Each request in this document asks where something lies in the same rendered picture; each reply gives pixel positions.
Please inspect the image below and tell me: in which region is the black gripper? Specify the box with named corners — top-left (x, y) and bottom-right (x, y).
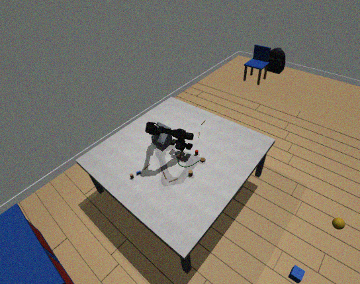
top-left (171, 139), bottom-right (193, 152)

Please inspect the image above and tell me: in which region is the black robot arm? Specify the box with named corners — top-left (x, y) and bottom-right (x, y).
top-left (145, 122), bottom-right (194, 150)

